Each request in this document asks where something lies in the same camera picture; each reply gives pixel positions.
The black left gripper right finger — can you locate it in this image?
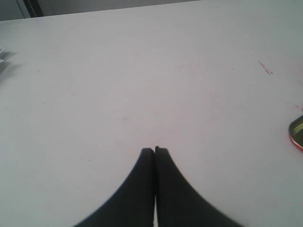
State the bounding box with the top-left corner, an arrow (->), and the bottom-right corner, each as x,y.
155,147 -> 241,227

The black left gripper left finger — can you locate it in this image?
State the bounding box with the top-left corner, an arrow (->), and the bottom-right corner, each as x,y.
76,148 -> 155,227

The gold tin lid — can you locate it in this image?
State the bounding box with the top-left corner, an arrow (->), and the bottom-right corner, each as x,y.
288,116 -> 303,151

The dark vertical post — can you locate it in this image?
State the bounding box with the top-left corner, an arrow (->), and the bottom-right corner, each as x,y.
23,0 -> 44,17

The grey metal bracket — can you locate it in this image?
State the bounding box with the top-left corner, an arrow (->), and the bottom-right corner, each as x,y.
0,47 -> 15,73

